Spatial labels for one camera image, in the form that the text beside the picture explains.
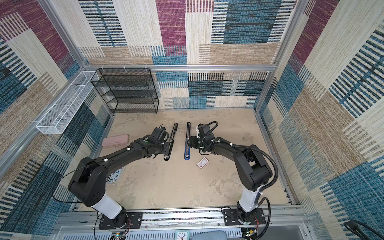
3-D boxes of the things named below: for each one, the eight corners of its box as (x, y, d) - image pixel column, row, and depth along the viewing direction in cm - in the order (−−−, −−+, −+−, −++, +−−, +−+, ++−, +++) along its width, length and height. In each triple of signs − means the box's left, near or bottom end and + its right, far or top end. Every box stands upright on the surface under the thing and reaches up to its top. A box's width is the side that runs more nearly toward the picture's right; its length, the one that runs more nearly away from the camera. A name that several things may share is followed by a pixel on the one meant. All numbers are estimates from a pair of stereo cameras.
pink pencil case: (104, 147, 103) (101, 145, 100) (105, 140, 107) (103, 137, 104) (128, 143, 105) (127, 140, 103) (128, 136, 109) (127, 133, 106)
